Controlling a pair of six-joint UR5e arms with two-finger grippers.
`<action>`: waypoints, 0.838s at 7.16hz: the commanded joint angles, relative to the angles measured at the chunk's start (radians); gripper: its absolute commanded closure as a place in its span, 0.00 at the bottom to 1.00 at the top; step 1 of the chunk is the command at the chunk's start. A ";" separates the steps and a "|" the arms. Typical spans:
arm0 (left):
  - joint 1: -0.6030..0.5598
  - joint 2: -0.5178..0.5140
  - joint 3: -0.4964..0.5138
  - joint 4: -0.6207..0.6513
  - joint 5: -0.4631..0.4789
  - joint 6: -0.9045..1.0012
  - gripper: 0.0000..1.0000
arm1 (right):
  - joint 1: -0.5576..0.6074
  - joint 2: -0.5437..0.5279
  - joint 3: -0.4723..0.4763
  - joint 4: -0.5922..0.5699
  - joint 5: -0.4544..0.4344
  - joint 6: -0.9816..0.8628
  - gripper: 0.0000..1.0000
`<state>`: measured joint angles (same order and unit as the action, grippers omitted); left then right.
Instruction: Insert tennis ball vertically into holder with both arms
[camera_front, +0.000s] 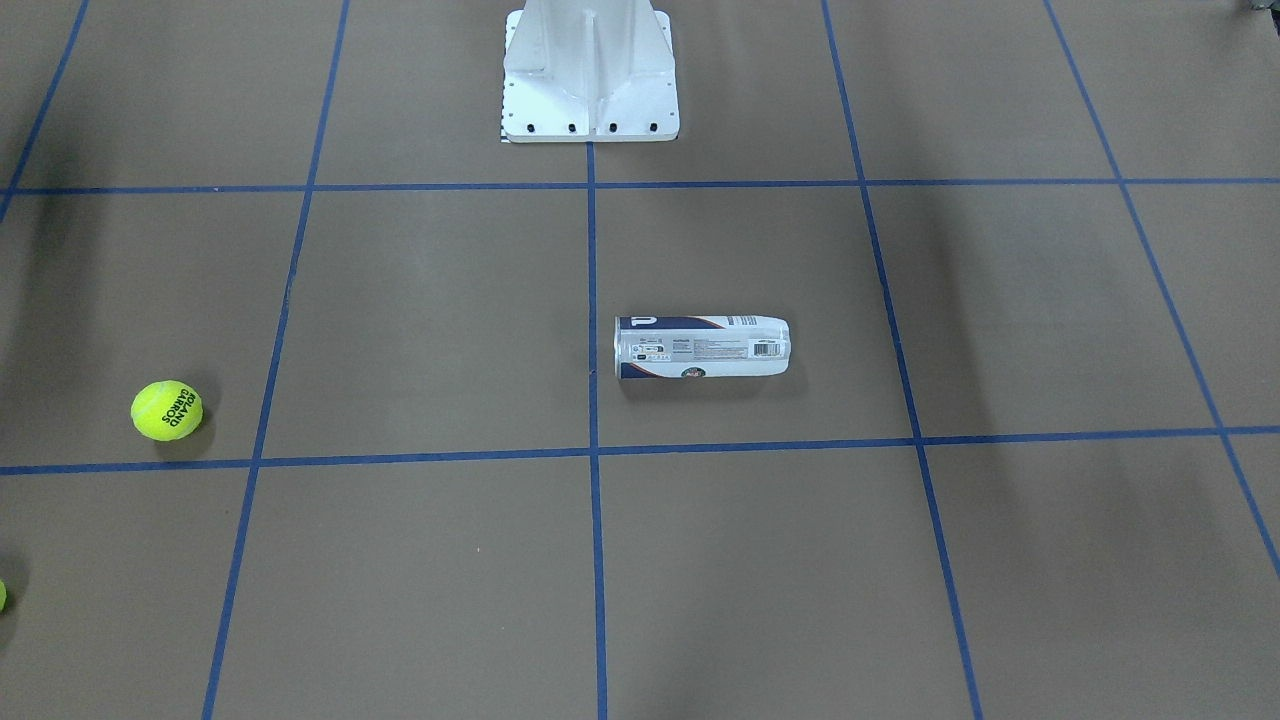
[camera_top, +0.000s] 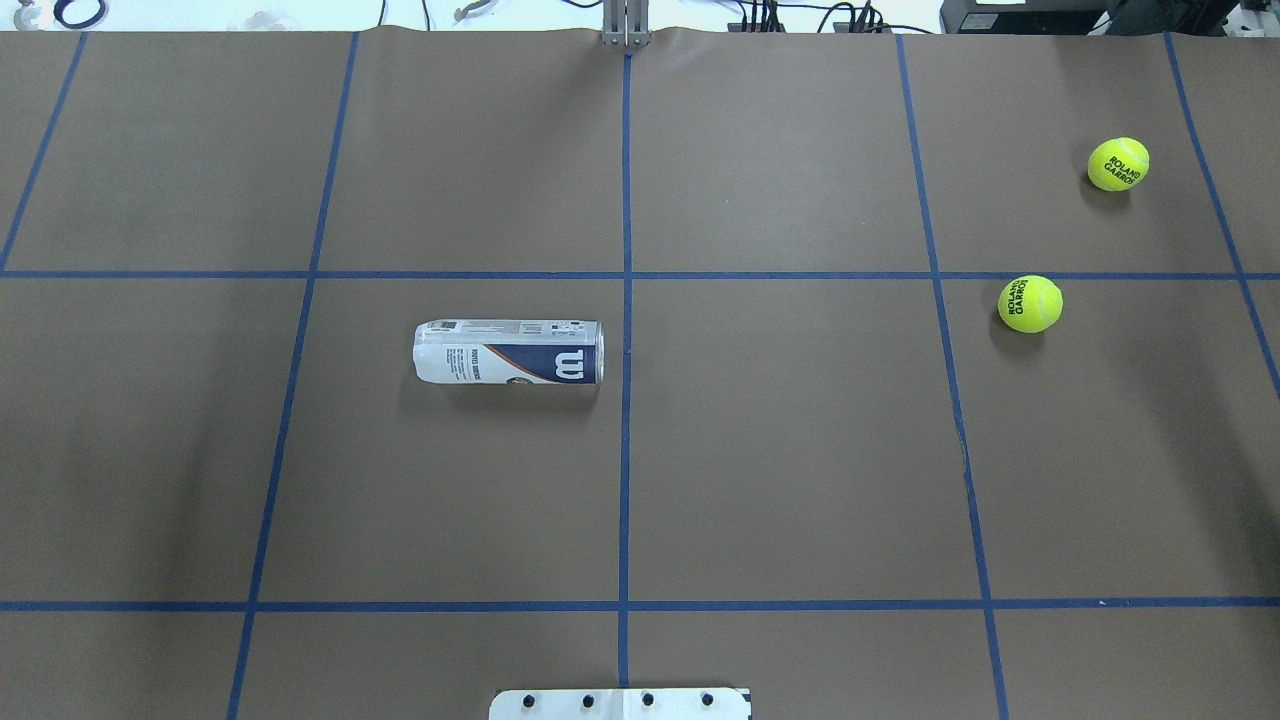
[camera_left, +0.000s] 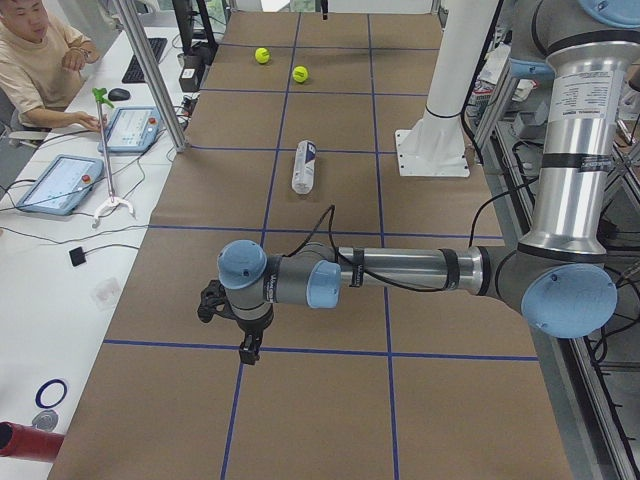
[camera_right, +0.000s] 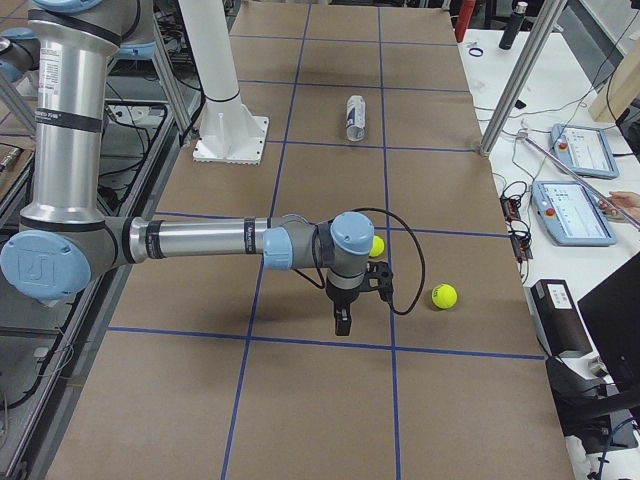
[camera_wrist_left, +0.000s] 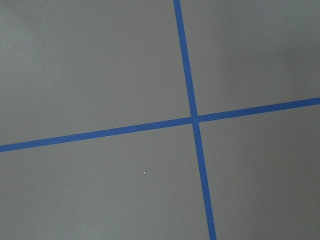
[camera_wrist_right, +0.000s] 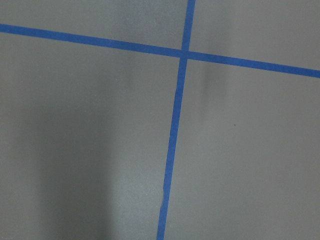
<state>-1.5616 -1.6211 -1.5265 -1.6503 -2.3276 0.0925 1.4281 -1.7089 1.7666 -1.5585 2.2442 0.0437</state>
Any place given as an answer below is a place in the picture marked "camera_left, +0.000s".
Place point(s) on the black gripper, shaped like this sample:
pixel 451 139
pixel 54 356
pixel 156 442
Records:
pixel 251 330

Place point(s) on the clear tennis ball tube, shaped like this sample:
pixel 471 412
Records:
pixel 304 168

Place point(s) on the yellow tennis ball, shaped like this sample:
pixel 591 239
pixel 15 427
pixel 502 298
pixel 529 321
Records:
pixel 300 74
pixel 262 55

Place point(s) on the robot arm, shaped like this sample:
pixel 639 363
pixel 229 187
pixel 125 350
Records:
pixel 555 277

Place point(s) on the small black square device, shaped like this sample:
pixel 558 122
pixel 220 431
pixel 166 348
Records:
pixel 77 256

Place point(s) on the grey tape roll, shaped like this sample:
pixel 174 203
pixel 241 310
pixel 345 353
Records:
pixel 45 420

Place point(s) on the near blue teach pendant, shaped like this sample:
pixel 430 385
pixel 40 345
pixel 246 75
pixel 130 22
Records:
pixel 62 186

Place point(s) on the blue teach pendant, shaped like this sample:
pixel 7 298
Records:
pixel 132 130
pixel 62 186

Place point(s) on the far blue teach pendant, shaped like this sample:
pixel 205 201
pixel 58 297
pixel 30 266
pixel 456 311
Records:
pixel 132 130

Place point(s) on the red cylinder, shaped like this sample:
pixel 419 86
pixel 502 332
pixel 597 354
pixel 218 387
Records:
pixel 28 443

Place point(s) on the black computer mouse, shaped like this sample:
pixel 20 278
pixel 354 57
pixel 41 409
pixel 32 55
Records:
pixel 119 94

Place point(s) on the black box with label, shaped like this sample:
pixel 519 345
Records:
pixel 194 67

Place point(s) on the reacher grabber stick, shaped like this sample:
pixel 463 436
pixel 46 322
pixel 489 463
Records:
pixel 113 200

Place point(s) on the black monitor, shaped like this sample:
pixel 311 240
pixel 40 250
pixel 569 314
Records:
pixel 187 12

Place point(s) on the person in beige shirt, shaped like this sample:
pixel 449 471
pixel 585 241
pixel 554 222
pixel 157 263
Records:
pixel 42 59

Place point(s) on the aluminium frame post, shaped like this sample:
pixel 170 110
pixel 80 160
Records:
pixel 142 49

